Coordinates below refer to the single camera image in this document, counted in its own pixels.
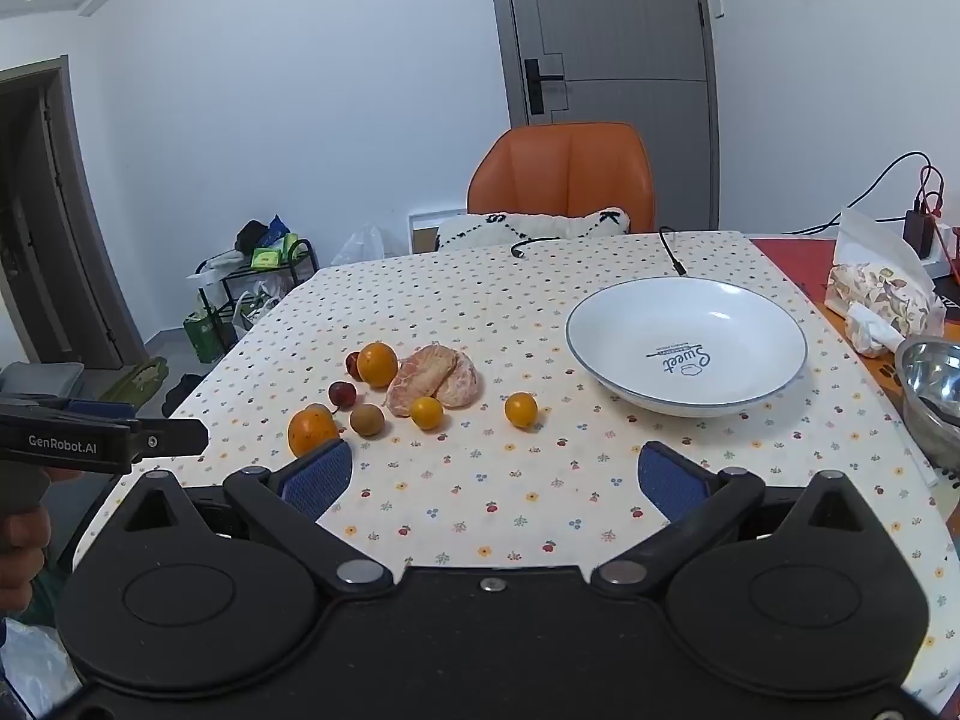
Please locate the person's left hand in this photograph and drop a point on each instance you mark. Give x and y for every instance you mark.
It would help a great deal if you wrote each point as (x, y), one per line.
(19, 562)

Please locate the small yellow kumquat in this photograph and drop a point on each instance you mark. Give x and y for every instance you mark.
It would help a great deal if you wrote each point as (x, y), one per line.
(520, 410)
(426, 412)

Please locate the green packet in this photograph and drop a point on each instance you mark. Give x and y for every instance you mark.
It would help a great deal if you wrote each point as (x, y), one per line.
(265, 258)

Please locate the white framed board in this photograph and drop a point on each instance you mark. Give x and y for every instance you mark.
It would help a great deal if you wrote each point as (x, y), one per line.
(421, 232)

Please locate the white pillow with black stitching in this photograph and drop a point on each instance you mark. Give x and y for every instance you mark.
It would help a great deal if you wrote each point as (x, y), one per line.
(540, 227)

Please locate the black charger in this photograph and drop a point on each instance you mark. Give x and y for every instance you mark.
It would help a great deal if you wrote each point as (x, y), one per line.
(921, 232)

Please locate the red table mat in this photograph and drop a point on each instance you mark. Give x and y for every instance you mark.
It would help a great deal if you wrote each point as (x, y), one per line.
(795, 262)

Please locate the white plastic bag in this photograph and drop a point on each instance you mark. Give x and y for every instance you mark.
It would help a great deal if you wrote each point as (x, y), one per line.
(34, 664)

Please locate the grey storage box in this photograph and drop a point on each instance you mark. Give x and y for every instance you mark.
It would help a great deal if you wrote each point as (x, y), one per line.
(37, 379)

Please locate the large orange with dark spot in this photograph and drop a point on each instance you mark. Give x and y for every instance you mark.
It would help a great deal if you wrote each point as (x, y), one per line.
(313, 431)

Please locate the clear plastic bag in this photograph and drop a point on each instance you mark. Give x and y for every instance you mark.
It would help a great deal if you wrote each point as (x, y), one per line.
(361, 247)

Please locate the red plum behind orange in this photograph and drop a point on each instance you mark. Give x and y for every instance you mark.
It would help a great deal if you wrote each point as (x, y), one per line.
(352, 365)

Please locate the small brown kiwi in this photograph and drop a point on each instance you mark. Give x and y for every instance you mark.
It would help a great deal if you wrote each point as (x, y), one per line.
(367, 420)

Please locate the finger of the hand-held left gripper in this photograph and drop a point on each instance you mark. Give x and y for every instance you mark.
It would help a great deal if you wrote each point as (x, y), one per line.
(101, 407)
(176, 439)

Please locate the white power strip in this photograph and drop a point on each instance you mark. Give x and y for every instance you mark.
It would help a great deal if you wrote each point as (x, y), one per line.
(946, 247)

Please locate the black metal rack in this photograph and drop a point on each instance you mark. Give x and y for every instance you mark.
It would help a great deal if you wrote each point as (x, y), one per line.
(304, 259)

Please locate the dark wooden door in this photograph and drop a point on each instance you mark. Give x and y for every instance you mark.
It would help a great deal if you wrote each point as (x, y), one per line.
(45, 240)

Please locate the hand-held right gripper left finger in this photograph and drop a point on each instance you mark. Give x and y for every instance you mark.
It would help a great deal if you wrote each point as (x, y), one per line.
(319, 476)

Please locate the orange chair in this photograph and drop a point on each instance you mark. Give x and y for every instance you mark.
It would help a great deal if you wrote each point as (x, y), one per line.
(562, 172)

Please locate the metal bowl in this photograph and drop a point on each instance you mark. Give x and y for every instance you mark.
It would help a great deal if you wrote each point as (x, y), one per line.
(934, 390)

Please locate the green bag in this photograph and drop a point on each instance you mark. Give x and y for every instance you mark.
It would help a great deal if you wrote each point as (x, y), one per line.
(202, 337)

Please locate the black cloth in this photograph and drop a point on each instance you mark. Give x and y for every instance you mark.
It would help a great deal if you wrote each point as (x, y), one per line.
(250, 234)

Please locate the floral tissue pack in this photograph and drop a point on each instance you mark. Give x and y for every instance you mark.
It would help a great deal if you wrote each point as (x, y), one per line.
(877, 289)

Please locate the blue package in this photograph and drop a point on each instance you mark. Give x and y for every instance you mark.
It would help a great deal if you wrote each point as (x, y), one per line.
(277, 229)

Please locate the dark red plum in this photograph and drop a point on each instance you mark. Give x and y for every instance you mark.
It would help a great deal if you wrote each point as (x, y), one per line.
(342, 393)

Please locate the grey door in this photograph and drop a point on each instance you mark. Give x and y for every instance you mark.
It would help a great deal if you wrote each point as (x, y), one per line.
(615, 22)

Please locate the white plate with blue rim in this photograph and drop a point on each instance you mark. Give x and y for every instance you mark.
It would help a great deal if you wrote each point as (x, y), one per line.
(686, 349)

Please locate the orange paw-print mat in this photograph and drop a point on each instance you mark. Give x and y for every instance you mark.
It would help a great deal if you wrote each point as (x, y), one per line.
(889, 375)

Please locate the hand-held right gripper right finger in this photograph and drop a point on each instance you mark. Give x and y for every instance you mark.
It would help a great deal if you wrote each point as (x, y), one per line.
(671, 484)

